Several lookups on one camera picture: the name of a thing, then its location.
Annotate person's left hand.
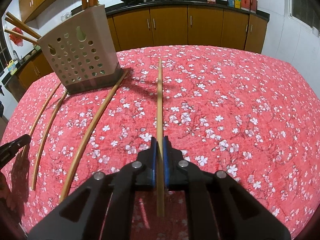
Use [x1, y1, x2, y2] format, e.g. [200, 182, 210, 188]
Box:
[0, 173, 16, 210]

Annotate right barred window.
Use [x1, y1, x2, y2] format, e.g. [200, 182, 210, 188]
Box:
[292, 0, 319, 30]

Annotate red floral tablecloth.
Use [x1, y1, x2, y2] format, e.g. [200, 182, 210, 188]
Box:
[2, 46, 319, 237]

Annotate red plastic bag on wall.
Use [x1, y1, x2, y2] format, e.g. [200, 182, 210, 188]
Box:
[9, 27, 23, 47]

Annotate lower wooden kitchen cabinets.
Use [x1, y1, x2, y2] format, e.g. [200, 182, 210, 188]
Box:
[4, 0, 271, 100]

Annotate dark red oil bottle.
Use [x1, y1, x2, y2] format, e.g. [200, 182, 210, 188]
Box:
[250, 0, 257, 13]

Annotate beige perforated utensil holder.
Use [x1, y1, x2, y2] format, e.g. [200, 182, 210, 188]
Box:
[37, 5, 123, 94]

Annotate yellow and blue boxes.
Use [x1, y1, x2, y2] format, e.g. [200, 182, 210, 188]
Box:
[227, 0, 241, 9]

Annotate yellow detergent bottle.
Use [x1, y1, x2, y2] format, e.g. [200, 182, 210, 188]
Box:
[7, 60, 17, 76]

